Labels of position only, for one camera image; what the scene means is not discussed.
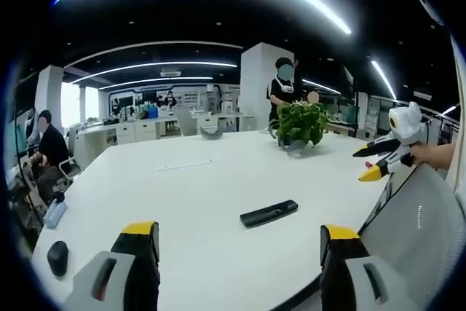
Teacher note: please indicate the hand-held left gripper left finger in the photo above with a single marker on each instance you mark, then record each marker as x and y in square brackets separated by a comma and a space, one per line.
[109, 274]

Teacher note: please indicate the black computer mouse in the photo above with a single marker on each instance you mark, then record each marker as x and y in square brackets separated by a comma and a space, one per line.
[57, 258]

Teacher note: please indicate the person's right hand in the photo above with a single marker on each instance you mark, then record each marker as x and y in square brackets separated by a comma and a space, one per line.
[422, 154]

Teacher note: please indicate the white office chair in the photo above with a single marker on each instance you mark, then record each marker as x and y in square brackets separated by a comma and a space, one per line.
[69, 165]

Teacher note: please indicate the black remote control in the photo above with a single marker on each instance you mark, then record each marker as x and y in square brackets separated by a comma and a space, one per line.
[268, 213]

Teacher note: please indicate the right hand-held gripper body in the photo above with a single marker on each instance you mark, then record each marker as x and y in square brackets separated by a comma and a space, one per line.
[406, 125]

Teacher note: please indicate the light blue bottle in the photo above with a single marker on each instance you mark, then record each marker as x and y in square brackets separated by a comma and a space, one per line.
[54, 212]

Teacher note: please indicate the white cabinet row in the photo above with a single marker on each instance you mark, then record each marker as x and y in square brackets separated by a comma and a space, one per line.
[145, 129]

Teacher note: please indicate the grey chair backrest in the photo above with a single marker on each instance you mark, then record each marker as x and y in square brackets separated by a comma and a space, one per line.
[213, 133]

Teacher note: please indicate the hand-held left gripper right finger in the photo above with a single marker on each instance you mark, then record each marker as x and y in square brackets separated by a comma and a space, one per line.
[349, 274]

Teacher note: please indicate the green potted plant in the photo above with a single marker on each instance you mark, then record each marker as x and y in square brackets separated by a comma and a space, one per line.
[301, 125]

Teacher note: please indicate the grey mesh office chair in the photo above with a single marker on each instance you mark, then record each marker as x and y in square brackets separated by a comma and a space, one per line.
[411, 223]

